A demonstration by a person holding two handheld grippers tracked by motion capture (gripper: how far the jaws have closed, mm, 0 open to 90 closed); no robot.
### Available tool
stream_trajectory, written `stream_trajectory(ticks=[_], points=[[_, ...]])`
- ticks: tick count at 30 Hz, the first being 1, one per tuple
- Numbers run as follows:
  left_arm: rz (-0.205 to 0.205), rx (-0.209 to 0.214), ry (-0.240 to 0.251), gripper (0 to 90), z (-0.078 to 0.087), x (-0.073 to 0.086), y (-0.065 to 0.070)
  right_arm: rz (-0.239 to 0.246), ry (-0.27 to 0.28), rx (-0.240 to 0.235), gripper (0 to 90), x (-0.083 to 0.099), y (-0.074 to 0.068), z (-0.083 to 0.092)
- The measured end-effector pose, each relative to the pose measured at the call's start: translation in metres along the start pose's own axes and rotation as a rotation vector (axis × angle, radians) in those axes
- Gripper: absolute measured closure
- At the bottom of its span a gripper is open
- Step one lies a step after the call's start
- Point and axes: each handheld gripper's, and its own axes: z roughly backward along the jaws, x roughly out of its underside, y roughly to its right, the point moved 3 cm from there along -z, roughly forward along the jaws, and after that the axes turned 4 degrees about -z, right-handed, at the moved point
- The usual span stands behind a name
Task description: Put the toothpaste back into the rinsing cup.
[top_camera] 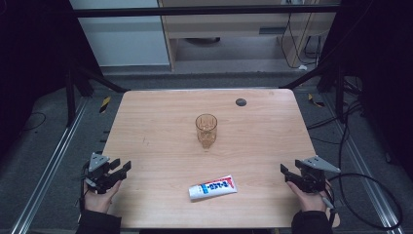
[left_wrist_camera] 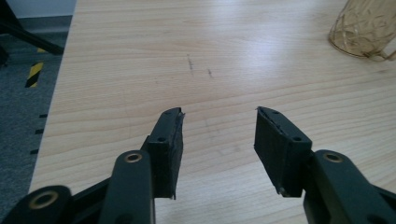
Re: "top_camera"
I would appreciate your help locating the amber glass cup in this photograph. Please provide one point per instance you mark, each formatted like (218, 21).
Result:
(206, 131)

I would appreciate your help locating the person's left hand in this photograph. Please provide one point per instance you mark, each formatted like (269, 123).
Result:
(97, 201)

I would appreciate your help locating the grey round table grommet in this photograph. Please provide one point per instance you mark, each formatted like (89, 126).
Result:
(241, 102)

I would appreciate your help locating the white plug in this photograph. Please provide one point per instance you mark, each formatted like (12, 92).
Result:
(302, 67)

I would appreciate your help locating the black diagonal frame brace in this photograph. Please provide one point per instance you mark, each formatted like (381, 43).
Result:
(104, 81)
(308, 76)

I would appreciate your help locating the light wooden desk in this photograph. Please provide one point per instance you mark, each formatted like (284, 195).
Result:
(227, 24)

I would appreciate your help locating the white toothpaste tube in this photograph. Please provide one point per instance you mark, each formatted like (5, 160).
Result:
(212, 188)

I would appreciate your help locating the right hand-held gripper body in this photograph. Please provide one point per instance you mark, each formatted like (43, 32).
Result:
(316, 165)

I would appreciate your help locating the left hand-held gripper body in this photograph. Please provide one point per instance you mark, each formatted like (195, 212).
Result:
(97, 162)

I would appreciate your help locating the person's right hand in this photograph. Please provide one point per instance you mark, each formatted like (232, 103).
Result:
(311, 201)

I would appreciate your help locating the yellow black tape strip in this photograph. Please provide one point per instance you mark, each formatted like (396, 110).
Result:
(315, 101)
(105, 104)

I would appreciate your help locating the black horizontal frame bar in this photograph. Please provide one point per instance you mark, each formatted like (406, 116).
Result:
(201, 11)

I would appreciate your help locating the black upright stand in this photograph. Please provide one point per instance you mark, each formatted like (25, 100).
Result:
(70, 100)
(340, 97)

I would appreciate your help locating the black curtain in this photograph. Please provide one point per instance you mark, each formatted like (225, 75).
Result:
(32, 65)
(383, 65)

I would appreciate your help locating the white cabinet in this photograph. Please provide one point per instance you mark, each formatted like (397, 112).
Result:
(120, 39)

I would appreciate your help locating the aluminium floor rail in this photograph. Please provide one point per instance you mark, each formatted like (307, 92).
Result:
(48, 169)
(373, 195)

